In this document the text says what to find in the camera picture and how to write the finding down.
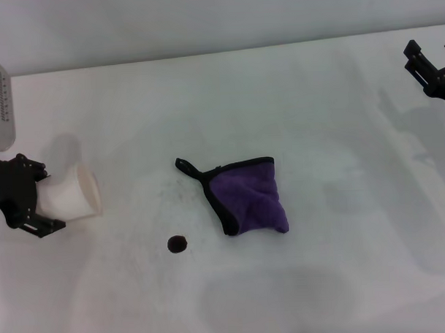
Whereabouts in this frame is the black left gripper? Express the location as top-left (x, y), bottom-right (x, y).
top-left (0, 152), bottom-right (68, 242)

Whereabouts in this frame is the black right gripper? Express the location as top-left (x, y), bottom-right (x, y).
top-left (402, 35), bottom-right (445, 110)

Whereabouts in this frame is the purple rag with black trim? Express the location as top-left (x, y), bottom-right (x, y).
top-left (174, 153), bottom-right (291, 239)

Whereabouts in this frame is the black water stain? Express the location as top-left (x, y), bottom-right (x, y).
top-left (167, 234), bottom-right (189, 255)

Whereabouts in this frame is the white paper cup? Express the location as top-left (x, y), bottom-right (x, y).
top-left (34, 161), bottom-right (104, 222)

